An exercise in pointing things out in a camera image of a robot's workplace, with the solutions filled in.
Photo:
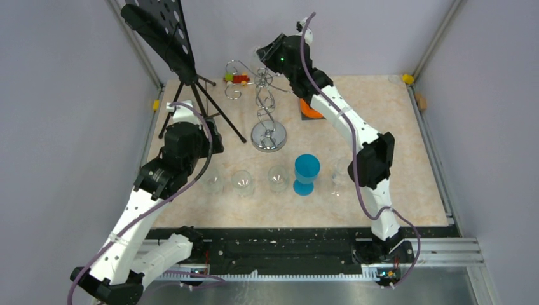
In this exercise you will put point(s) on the blue wine glass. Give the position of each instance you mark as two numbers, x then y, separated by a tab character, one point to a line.
306	170

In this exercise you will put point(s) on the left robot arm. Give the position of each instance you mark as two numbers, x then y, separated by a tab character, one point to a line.
116	275

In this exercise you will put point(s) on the chrome wine glass rack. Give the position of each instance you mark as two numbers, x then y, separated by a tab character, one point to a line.
268	135

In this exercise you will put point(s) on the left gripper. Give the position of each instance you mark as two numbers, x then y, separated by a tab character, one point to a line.
217	146

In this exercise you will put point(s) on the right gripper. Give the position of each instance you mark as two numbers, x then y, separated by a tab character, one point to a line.
269	53

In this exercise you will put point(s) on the yellow corner clip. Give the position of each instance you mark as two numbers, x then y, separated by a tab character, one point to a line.
408	79

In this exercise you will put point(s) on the clear smooth wine glass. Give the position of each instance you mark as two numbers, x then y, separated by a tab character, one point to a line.
341	182

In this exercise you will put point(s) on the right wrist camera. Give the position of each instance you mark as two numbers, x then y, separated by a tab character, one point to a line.
303	29

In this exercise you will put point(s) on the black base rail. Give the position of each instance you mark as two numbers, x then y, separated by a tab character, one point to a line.
293	251

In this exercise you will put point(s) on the clear tall wine glass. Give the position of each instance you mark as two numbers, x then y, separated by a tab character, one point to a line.
254	61

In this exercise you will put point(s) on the red yellow toy car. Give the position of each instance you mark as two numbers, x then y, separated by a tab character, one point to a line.
242	79

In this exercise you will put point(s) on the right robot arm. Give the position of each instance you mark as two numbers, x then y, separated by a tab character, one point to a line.
372	151

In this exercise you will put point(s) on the clear ribbed wine glass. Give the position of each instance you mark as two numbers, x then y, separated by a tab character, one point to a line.
212	181
243	183
278	178

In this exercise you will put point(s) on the black music stand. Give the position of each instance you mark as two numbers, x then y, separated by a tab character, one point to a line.
162	25

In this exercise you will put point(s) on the orange toy block piece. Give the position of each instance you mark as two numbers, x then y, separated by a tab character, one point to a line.
307	110

